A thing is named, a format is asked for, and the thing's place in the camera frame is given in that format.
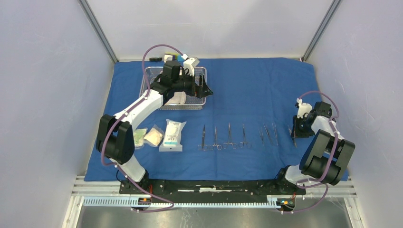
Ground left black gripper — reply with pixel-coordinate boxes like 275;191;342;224
173;70;213;99

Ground steel scalpel handle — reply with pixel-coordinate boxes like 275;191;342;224
288;125;297;148

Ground steel toothed tissue forceps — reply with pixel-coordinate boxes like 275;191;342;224
263;123;273;146

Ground metal mesh tray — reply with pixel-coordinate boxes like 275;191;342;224
145;66;207;110

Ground steel needle holder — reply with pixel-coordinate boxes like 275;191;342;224
238;124;252;148

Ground steel surgical scissors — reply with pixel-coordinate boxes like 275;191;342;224
197;125;208;151

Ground steel ring-handled forceps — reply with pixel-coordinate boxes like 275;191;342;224
209;127;222;151

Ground white sterile packet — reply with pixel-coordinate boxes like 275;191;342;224
159;119;187;152

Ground steel hemostat forceps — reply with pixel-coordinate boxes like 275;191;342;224
222;123;237;149

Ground beige gauze packet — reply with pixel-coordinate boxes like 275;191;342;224
144;125;164;147

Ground green sterile packet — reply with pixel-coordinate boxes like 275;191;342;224
134;128;148;150

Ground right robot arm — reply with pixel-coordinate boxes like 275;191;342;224
274;98;355;194

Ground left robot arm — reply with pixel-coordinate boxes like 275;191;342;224
96;57;213;194

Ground cyan blue block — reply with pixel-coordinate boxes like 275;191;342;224
177;55;185;61

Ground white and yellow block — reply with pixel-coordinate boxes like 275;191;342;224
163;53;178;63

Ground small black block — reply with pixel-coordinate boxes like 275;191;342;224
149;57;163;62

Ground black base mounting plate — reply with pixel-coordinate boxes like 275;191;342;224
139;179;306;205

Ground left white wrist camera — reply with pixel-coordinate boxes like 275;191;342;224
183;57;200;76

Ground slotted cable duct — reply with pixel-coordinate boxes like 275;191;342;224
82;196;292;209

